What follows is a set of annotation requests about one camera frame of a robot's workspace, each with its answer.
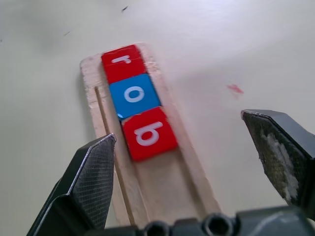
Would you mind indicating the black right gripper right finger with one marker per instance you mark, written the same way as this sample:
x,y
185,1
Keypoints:
x,y
283,157

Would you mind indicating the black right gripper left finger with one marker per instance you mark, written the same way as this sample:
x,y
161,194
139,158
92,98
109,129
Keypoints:
x,y
83,186

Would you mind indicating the light wooden letter tray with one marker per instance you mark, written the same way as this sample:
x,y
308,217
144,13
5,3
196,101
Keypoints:
x,y
162,177

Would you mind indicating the red letter b block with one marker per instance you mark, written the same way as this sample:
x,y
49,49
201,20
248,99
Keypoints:
x,y
150,134

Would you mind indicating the blue letter o block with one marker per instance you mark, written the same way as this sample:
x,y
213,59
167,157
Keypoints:
x,y
134,96

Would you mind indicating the red letter r block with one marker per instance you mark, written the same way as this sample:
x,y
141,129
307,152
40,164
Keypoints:
x,y
123,64

